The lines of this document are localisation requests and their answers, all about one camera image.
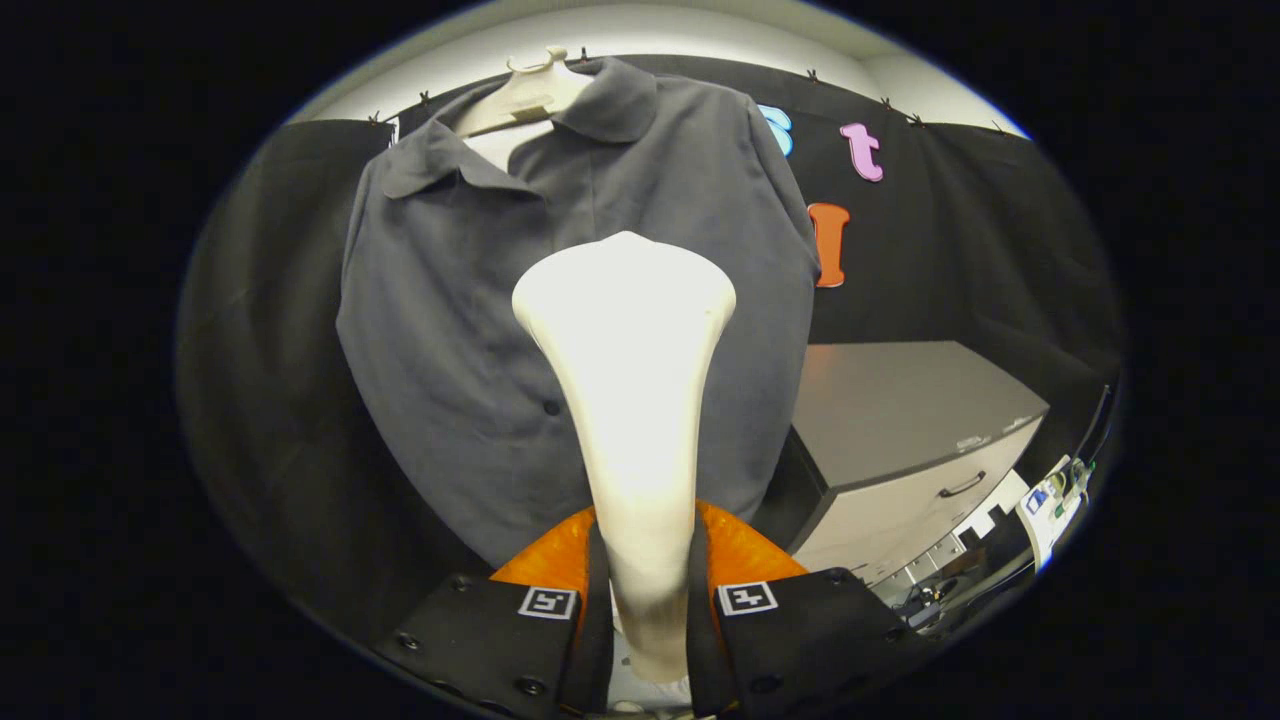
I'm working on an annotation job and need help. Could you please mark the cream clothes hanger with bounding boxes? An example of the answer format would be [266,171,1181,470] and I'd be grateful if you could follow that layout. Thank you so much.
[452,46,596,139]

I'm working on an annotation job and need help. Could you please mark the grey drawer cabinet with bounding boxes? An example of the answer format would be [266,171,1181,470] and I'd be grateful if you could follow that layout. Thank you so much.
[775,341,1051,601]

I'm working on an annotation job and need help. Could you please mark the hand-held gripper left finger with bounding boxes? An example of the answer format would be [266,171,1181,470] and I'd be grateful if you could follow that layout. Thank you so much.
[370,506,616,717]

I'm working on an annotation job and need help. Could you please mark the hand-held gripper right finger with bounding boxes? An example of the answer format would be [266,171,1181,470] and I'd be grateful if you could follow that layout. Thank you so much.
[688,500,936,719]

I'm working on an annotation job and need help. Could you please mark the white side desk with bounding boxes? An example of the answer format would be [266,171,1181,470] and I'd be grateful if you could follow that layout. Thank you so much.
[1015,455,1091,571]

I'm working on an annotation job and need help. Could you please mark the white garment steamer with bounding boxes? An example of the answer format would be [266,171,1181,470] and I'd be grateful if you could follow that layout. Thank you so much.
[511,231,738,686]

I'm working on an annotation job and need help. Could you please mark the grey button shirt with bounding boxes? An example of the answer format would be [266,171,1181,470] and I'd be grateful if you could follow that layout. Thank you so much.
[336,57,821,569]

